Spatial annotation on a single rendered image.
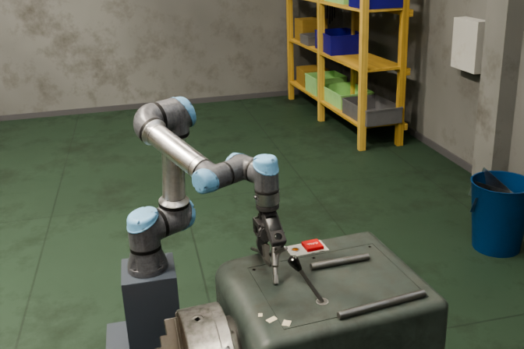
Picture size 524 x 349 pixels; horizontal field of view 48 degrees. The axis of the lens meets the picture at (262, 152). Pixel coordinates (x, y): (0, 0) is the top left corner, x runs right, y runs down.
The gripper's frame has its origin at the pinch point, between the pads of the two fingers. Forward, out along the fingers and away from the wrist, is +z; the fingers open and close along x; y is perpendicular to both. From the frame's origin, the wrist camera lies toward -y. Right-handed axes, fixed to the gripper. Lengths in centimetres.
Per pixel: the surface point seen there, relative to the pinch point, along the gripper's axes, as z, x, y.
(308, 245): 1.7, -16.4, 9.6
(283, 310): 2.9, 3.7, -21.0
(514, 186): 85, -253, 180
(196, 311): 4.8, 26.8, -9.7
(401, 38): 5, -287, 408
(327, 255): 3.0, -20.6, 3.4
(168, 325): 10.0, 34.7, -6.1
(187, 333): 5.8, 31.0, -17.9
